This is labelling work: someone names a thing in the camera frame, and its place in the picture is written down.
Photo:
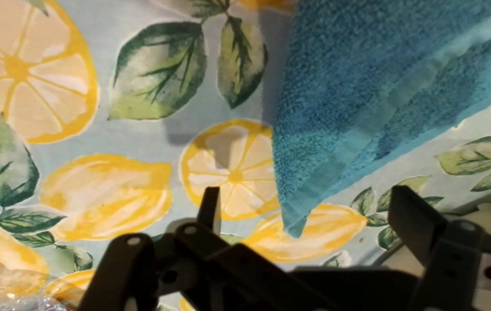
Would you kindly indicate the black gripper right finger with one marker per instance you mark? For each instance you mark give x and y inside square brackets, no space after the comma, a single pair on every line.
[415,221]

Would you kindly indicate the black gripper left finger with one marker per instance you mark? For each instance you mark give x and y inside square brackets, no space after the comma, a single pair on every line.
[209,209]

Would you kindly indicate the lemon print tablecloth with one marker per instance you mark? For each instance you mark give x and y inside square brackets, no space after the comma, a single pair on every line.
[118,114]

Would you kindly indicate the blue towel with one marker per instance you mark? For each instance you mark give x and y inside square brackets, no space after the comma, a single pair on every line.
[367,81]

